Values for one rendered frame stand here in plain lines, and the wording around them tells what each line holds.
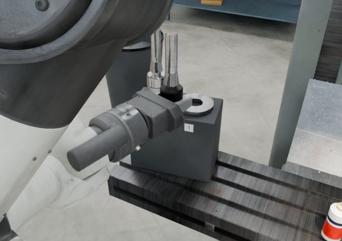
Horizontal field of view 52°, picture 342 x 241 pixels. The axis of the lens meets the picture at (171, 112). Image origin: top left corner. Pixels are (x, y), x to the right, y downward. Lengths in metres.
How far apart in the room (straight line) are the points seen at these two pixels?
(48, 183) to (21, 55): 0.34
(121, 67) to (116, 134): 1.90
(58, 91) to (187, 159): 0.69
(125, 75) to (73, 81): 2.26
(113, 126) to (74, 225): 1.52
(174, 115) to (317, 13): 0.57
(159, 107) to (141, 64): 1.79
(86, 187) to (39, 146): 0.30
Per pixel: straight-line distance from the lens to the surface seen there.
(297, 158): 1.12
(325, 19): 1.07
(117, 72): 2.49
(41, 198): 0.48
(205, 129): 0.82
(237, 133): 2.63
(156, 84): 0.84
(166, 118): 0.65
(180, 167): 0.92
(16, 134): 0.24
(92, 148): 0.54
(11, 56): 0.17
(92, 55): 0.22
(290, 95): 1.17
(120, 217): 2.05
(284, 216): 0.89
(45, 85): 0.22
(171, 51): 0.66
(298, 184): 0.98
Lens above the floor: 1.56
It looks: 34 degrees down
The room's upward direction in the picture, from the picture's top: straight up
